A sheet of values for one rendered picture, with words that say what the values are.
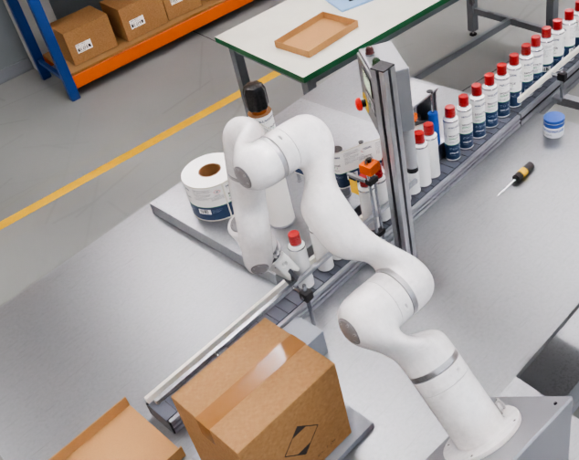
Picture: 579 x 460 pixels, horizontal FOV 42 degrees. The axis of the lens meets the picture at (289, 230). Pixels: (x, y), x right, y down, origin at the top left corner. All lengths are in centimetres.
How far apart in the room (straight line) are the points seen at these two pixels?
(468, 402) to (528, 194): 107
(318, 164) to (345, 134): 127
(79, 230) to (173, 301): 201
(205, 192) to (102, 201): 206
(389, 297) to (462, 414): 29
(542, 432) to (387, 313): 39
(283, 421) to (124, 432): 59
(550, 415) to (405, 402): 47
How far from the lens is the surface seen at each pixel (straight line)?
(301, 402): 170
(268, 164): 154
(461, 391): 164
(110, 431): 216
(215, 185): 250
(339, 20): 389
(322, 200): 157
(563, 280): 228
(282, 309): 221
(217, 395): 174
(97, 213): 445
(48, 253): 431
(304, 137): 159
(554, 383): 280
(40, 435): 226
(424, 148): 244
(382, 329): 155
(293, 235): 212
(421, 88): 255
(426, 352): 161
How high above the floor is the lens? 244
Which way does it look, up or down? 39 degrees down
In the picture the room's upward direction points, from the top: 14 degrees counter-clockwise
